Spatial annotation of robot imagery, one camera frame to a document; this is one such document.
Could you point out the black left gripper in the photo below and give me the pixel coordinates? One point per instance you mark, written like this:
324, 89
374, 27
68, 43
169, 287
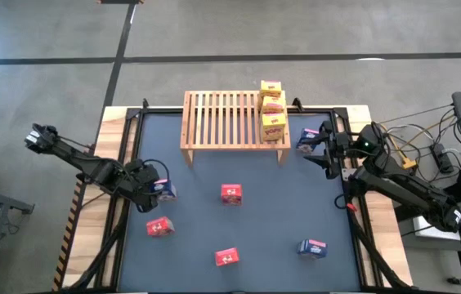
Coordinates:
144, 188

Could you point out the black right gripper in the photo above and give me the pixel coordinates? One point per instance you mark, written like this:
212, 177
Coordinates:
340, 150

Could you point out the blue Frosted Flakes cereal box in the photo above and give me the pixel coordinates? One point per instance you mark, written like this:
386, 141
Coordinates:
167, 191
311, 248
306, 143

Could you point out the red cereal box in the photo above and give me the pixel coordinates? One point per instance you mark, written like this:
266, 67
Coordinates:
231, 194
226, 257
159, 226

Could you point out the yellow Corn Pops cereal box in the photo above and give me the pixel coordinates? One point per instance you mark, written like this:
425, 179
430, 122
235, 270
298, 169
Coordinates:
273, 127
271, 88
273, 105

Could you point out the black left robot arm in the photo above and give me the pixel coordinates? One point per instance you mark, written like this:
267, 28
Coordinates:
91, 167

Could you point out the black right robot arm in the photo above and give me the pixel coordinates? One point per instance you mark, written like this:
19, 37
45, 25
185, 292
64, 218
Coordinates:
402, 188

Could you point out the wooden slatted shelf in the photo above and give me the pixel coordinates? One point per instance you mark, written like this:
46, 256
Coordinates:
222, 122

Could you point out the blue-grey table mat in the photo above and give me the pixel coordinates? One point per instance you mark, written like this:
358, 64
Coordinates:
275, 204

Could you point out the black power strip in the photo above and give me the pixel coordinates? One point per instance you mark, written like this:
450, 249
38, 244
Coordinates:
443, 158

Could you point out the white box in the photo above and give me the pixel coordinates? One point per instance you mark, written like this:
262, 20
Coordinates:
431, 232

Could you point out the black table frame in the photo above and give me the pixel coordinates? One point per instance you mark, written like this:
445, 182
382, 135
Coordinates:
341, 118

